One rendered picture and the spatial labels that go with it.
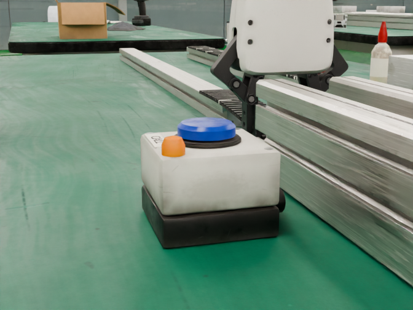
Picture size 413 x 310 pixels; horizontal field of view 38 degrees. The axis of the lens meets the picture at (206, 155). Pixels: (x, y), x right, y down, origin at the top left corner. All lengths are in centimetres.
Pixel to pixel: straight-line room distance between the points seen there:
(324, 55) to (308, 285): 32
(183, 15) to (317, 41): 1122
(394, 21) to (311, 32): 316
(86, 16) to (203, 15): 934
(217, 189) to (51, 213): 14
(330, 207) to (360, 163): 5
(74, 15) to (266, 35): 208
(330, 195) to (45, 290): 20
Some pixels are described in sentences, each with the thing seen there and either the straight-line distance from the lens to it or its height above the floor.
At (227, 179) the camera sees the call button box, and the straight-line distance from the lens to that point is 38.
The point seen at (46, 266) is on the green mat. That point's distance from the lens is 38.
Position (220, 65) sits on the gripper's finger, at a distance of 59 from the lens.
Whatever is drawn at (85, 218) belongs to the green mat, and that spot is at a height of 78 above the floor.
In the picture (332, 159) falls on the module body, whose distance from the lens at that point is 42.
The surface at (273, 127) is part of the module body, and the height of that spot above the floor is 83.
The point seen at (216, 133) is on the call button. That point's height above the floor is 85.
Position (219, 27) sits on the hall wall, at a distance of 1202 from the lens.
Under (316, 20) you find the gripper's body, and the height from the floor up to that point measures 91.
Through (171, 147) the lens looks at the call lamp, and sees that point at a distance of 37.
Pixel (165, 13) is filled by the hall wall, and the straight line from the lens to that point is 1173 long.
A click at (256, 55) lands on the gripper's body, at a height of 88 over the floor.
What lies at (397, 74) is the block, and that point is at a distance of 69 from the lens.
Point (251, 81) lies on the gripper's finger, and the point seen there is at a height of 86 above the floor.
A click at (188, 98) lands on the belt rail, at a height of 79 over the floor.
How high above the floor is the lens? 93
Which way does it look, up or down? 14 degrees down
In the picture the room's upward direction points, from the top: straight up
